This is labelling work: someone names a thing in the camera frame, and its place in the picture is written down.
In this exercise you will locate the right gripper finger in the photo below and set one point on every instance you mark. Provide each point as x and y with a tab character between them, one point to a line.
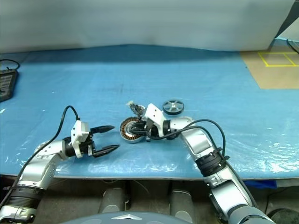
136	109
136	130

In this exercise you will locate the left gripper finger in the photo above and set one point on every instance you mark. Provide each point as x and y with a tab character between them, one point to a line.
102	129
107	150

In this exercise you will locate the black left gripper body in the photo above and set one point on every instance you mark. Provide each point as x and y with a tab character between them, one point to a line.
91	148

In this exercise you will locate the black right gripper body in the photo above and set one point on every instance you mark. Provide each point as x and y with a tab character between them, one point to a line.
150	130

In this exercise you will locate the silver motor housing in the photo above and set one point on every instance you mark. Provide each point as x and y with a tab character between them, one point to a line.
125	131

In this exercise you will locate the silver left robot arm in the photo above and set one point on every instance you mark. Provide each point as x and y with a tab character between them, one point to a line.
42	168

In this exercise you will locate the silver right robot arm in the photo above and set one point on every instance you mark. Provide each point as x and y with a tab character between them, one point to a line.
198	140

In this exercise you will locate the silver spoked rotor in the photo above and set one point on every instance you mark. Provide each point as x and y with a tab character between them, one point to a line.
172	106

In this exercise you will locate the small white fluff scrap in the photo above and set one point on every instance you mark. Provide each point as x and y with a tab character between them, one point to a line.
129	102

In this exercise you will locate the grey rounded cylinder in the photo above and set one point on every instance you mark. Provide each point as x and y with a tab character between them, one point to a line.
182	205
114	198

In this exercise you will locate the grey cover with silver emblem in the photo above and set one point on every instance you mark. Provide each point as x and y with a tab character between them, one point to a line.
126	218

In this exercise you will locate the white backdrop sheet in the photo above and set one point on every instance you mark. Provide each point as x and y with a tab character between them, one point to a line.
140	21

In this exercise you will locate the black flat electronic device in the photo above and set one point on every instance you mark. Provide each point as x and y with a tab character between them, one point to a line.
7	85

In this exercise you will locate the brown board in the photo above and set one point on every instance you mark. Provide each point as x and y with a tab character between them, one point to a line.
275	77

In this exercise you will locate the black round base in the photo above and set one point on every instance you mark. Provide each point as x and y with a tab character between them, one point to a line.
279	215

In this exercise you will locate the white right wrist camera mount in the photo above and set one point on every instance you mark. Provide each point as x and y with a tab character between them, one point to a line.
154	114

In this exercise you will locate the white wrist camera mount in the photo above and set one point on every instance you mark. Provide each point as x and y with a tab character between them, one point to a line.
154	114
78	133

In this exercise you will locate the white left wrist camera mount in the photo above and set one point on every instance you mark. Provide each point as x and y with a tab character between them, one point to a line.
78	133

